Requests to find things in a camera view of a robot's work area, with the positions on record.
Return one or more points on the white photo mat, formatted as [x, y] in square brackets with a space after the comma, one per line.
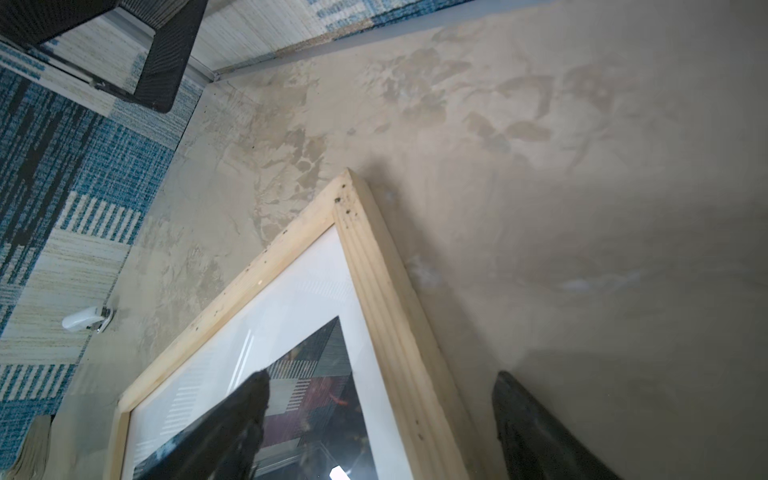
[314, 289]

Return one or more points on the white bordered dark photo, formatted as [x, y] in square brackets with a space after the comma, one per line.
[314, 422]

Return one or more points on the light wooden picture frame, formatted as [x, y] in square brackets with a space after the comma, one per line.
[440, 440]

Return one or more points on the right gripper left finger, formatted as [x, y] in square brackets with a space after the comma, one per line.
[221, 444]

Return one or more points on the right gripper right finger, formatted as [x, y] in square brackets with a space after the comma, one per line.
[534, 443]

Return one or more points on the black wire mesh shelf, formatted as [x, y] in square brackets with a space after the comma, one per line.
[101, 52]

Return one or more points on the small white object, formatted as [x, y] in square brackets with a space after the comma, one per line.
[95, 318]

